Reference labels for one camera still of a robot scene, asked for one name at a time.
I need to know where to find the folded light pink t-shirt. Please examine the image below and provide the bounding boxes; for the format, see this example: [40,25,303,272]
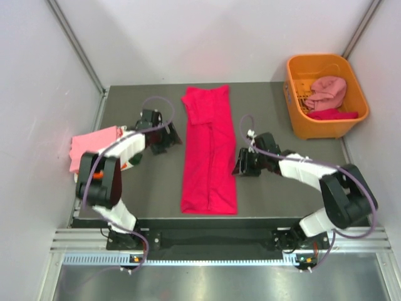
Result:
[69,126,123,173]

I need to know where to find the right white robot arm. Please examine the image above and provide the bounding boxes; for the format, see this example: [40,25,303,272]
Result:
[232,130,378,248]

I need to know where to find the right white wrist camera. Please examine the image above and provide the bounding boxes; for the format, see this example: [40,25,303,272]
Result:
[246,129,258,154]

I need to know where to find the grey slotted cable duct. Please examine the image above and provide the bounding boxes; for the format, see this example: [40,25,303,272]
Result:
[63,253,299,267]

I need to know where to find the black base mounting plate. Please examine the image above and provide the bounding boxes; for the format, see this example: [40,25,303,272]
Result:
[106,219,333,261]

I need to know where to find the orange plastic basket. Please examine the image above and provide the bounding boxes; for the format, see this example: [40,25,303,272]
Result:
[284,54,370,140]

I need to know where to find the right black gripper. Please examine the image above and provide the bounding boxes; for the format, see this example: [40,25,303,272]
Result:
[232,147,268,177]

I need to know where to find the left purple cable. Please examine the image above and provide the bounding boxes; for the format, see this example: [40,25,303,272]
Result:
[81,96,175,273]

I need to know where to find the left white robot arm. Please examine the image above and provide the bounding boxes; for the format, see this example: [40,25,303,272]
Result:
[75,109,182,249]

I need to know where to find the magenta shirt in basket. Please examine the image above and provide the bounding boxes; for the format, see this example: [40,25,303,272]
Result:
[307,108,358,120]

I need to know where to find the dusty pink shirt in basket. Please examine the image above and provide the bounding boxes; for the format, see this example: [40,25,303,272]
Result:
[303,76,347,112]

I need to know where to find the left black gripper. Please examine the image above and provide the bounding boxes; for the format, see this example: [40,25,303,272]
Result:
[150,120,182,156]

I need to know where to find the magenta t-shirt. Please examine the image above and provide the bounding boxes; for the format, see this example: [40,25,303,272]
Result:
[180,85,237,215]

